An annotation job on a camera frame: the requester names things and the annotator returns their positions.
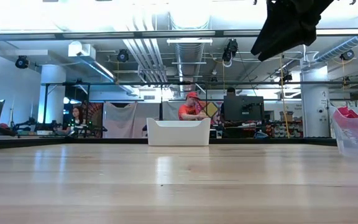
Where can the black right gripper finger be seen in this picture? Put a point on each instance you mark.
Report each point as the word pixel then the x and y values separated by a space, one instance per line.
pixel 278 45
pixel 267 32

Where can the white plastic bin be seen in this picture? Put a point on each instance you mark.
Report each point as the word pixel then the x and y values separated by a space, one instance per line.
pixel 179 132

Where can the clear plastic bin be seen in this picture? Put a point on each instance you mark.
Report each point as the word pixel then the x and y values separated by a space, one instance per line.
pixel 340 146

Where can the silver ventilation duct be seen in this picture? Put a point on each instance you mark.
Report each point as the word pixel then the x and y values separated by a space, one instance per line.
pixel 189 62

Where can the person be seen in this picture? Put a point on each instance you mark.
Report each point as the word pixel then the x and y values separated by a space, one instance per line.
pixel 77 119
pixel 230 91
pixel 188 110

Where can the white column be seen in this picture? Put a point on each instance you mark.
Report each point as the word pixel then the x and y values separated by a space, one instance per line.
pixel 315 102

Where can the grey overhead frame bar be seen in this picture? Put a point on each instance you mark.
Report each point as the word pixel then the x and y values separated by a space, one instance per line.
pixel 104 34

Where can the pale hanging cloth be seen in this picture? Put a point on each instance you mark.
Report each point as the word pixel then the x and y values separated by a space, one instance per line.
pixel 171 110
pixel 120 119

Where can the black monitor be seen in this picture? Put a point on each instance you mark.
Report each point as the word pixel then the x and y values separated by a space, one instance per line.
pixel 243 109

